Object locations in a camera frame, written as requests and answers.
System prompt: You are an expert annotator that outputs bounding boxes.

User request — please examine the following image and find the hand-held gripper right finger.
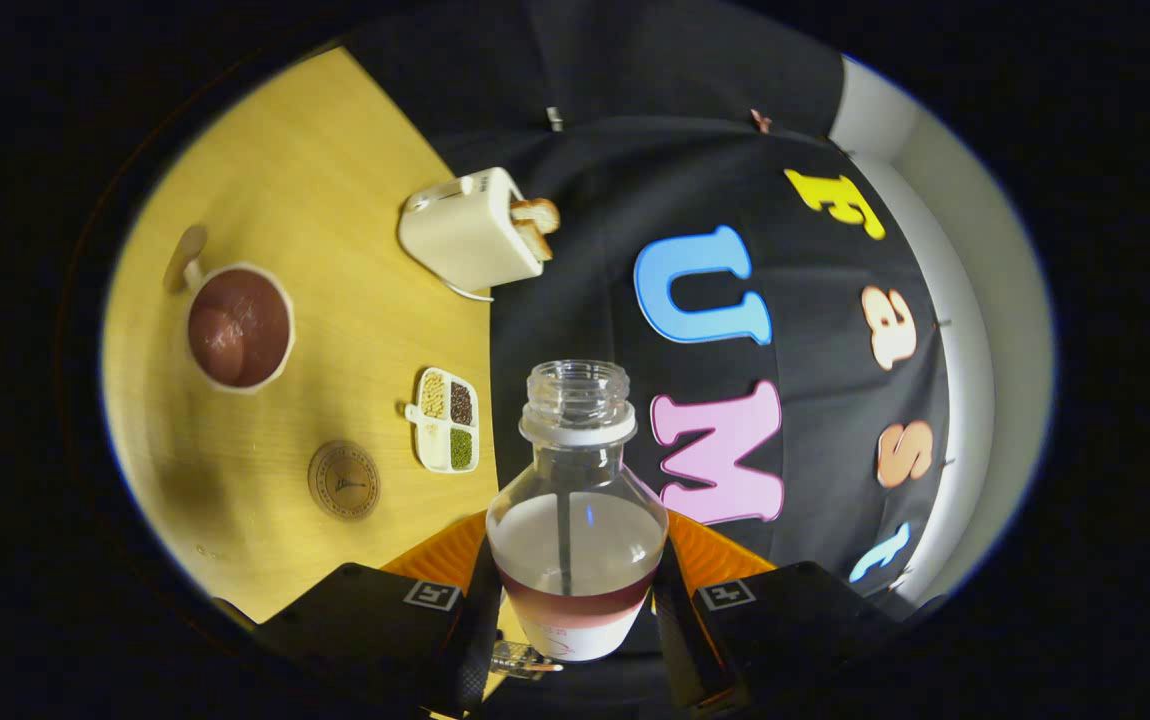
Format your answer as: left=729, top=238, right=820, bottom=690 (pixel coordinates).
left=653, top=508, right=901, bottom=716

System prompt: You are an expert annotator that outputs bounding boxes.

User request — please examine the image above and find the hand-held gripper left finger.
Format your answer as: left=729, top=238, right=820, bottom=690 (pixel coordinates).
left=255, top=510, right=506, bottom=719

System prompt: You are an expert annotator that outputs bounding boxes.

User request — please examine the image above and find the clear juice bottle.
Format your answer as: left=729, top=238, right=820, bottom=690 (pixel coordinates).
left=485, top=359, right=671, bottom=663

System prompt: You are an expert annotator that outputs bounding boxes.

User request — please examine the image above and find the round wooden coaster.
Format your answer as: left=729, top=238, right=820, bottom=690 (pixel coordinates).
left=308, top=440, right=382, bottom=523

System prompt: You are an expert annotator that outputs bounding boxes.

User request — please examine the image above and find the beige cup with wooden handle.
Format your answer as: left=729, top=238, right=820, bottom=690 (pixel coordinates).
left=163, top=224, right=296, bottom=394

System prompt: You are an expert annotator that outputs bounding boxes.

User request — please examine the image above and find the white divided bean dish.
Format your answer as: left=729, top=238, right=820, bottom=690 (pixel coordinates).
left=404, top=366, right=481, bottom=475

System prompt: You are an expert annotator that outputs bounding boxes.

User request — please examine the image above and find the white toaster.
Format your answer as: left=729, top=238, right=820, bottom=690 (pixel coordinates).
left=397, top=166, right=546, bottom=293

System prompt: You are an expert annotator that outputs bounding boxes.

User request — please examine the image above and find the wooden table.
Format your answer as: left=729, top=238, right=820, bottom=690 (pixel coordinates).
left=100, top=45, right=536, bottom=720

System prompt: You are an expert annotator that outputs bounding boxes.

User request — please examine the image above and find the metal wire holder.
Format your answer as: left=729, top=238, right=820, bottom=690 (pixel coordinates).
left=490, top=640, right=561, bottom=681

